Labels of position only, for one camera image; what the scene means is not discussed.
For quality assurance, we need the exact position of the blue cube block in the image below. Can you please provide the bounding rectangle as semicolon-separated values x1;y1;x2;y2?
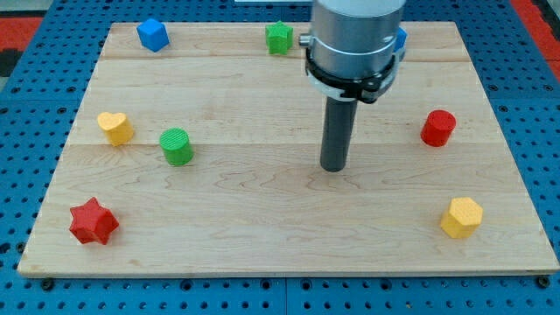
136;18;170;53

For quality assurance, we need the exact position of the wooden board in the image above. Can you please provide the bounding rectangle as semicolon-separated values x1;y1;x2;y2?
18;22;559;278

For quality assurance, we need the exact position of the yellow heart block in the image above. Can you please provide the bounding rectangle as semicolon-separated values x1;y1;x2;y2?
97;112;134;146

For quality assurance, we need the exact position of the yellow hexagon block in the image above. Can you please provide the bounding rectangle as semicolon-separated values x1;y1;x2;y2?
440;197;484;239

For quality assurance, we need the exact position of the green cylinder block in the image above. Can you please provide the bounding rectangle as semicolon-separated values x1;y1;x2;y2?
159;128;194;166

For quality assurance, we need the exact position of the red star block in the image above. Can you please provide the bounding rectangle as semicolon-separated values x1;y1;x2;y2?
69;197;119;245

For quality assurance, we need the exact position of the green star block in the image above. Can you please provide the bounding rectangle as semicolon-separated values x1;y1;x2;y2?
265;21;293;55

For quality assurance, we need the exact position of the blue block behind arm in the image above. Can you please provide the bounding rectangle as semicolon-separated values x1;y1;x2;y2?
394;27;408;53

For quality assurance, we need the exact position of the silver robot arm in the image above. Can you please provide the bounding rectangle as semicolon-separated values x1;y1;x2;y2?
299;0;406;103

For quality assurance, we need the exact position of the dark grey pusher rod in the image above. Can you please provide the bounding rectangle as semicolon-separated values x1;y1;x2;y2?
320;97;357;172

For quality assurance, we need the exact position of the red cylinder block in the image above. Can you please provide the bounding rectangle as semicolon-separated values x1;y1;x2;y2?
420;109;457;147

